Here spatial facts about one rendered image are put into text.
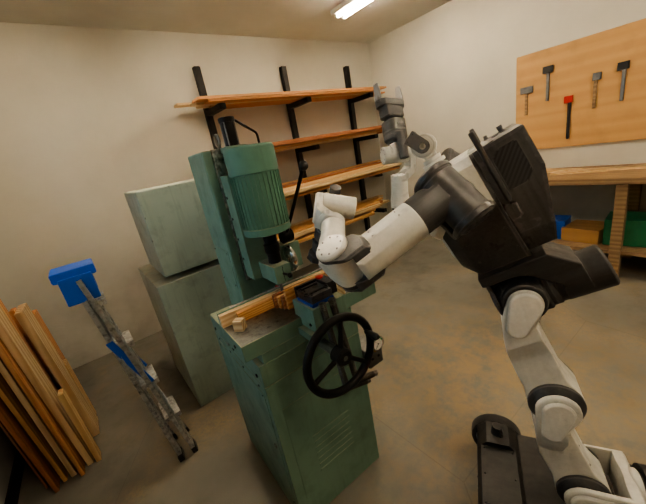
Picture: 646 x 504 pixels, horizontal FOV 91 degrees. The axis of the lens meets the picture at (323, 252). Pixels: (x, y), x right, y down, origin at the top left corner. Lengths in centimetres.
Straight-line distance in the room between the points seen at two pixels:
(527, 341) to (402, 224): 55
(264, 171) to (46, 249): 259
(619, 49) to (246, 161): 339
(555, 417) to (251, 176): 116
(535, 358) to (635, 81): 306
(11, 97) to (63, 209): 86
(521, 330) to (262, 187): 88
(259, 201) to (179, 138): 252
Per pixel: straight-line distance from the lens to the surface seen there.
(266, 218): 111
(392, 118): 127
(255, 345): 111
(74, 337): 362
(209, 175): 131
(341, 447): 160
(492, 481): 157
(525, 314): 102
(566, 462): 142
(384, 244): 67
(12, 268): 348
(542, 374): 118
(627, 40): 391
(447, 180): 72
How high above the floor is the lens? 145
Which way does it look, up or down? 18 degrees down
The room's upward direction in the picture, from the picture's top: 11 degrees counter-clockwise
